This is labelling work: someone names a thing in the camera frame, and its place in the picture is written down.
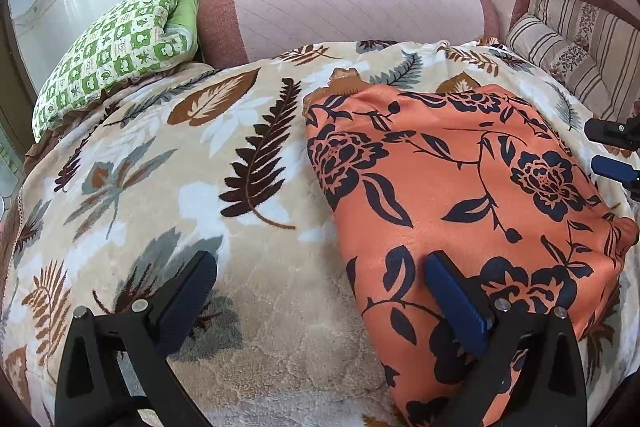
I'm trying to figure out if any striped beige pillow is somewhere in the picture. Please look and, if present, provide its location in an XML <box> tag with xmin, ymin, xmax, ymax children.
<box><xmin>505</xmin><ymin>13</ymin><xmax>623</xmax><ymax>120</ymax></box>
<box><xmin>527</xmin><ymin>0</ymin><xmax>640</xmax><ymax>72</ymax></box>

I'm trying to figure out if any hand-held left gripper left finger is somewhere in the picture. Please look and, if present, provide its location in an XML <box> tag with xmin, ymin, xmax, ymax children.
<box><xmin>54</xmin><ymin>250</ymin><xmax>219</xmax><ymax>427</ymax></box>

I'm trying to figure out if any pink bolster cushion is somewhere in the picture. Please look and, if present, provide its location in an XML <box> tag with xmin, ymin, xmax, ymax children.
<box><xmin>196</xmin><ymin>0</ymin><xmax>501</xmax><ymax>68</ymax></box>

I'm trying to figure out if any beige leaf print blanket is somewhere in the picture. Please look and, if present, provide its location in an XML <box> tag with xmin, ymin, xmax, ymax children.
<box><xmin>0</xmin><ymin>38</ymin><xmax>640</xmax><ymax>427</ymax></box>

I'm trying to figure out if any orange floral garment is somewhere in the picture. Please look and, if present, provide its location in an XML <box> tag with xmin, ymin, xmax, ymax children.
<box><xmin>303</xmin><ymin>77</ymin><xmax>640</xmax><ymax>427</ymax></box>

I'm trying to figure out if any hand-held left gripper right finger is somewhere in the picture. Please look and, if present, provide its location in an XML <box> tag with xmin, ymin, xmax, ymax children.
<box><xmin>424</xmin><ymin>251</ymin><xmax>588</xmax><ymax>427</ymax></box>

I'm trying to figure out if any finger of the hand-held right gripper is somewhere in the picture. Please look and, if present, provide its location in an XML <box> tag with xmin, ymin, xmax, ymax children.
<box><xmin>590</xmin><ymin>155</ymin><xmax>640</xmax><ymax>202</ymax></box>
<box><xmin>584</xmin><ymin>114</ymin><xmax>640</xmax><ymax>151</ymax></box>

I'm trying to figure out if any green checked pillow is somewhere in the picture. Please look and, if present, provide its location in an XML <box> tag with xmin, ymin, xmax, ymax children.
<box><xmin>31</xmin><ymin>0</ymin><xmax>208</xmax><ymax>140</ymax></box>

